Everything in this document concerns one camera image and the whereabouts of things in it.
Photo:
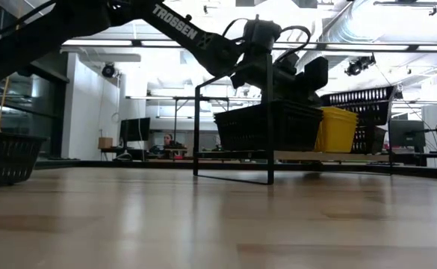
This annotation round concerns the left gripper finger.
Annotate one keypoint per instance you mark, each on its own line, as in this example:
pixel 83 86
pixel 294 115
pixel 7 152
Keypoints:
pixel 317 73

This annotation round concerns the black plastic slotted basket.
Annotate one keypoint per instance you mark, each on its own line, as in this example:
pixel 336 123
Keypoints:
pixel 240 130
pixel 369 140
pixel 9 160
pixel 367 112

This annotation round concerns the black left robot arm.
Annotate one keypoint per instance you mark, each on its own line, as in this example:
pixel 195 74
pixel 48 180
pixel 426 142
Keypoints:
pixel 210 48

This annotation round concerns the black ceiling spotlight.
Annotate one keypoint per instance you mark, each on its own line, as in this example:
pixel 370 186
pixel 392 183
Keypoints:
pixel 360 65
pixel 108 70

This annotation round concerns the black computer monitor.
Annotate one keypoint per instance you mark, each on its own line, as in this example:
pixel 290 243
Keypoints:
pixel 406 132
pixel 135 129

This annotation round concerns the person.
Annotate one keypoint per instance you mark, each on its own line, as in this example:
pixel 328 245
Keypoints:
pixel 168 141

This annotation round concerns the brown cardboard box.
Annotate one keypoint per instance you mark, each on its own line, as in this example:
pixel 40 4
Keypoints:
pixel 105 142

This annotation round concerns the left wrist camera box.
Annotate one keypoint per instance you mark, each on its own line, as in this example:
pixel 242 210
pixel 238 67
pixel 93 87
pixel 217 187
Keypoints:
pixel 263 35

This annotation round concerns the wooden shelf black metal frame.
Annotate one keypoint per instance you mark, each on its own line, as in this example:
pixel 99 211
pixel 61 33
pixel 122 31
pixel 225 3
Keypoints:
pixel 315 155

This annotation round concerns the black aluminium table frame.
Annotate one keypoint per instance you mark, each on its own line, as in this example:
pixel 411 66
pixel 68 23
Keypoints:
pixel 427 172

